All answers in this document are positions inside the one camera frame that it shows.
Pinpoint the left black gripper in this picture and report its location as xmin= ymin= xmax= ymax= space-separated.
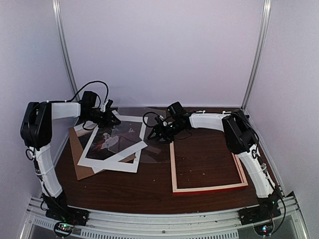
xmin=81 ymin=108 xmax=122 ymax=128

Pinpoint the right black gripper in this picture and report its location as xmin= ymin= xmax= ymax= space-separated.
xmin=148 ymin=120 xmax=185 ymax=144

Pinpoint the clear acrylic sheet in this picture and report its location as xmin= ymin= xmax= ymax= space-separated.
xmin=116 ymin=106 xmax=170 ymax=164

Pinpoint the red wooden picture frame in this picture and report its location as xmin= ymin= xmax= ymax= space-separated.
xmin=169 ymin=142 xmax=248 ymax=195

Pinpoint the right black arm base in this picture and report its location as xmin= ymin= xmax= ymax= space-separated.
xmin=239 ymin=193 xmax=282 ymax=225

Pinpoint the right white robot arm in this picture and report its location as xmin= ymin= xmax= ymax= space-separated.
xmin=147 ymin=102 xmax=279 ymax=220

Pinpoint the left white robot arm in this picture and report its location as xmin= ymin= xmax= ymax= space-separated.
xmin=20 ymin=91 xmax=121 ymax=198

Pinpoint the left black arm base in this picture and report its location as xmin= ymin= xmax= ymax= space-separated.
xmin=42 ymin=191 xmax=89 ymax=226

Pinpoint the canyon woman photo print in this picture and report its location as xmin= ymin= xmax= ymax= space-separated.
xmin=75 ymin=116 xmax=147 ymax=167

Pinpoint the brown cardboard backing board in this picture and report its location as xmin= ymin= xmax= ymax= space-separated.
xmin=69 ymin=125 xmax=140 ymax=181

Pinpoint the left circuit board with leds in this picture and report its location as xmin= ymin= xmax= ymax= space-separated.
xmin=53 ymin=222 xmax=74 ymax=238

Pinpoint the circuit board with leds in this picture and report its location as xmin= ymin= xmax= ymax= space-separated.
xmin=53 ymin=222 xmax=74 ymax=238
xmin=254 ymin=224 xmax=274 ymax=237

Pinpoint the right circuit board with leds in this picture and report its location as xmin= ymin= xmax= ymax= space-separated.
xmin=254 ymin=224 xmax=274 ymax=237

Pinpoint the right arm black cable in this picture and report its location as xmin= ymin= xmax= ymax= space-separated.
xmin=142 ymin=111 xmax=192 ymax=141

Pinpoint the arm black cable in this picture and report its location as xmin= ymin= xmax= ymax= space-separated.
xmin=24 ymin=80 xmax=110 ymax=161
xmin=142 ymin=111 xmax=192 ymax=141

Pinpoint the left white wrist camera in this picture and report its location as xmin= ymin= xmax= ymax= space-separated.
xmin=100 ymin=99 xmax=113 ymax=112

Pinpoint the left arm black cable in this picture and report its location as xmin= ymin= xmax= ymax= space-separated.
xmin=24 ymin=80 xmax=110 ymax=161

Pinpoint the front aluminium rail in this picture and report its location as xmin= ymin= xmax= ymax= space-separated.
xmin=17 ymin=189 xmax=311 ymax=239

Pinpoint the left aluminium corner post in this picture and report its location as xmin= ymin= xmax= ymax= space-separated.
xmin=52 ymin=0 xmax=80 ymax=100

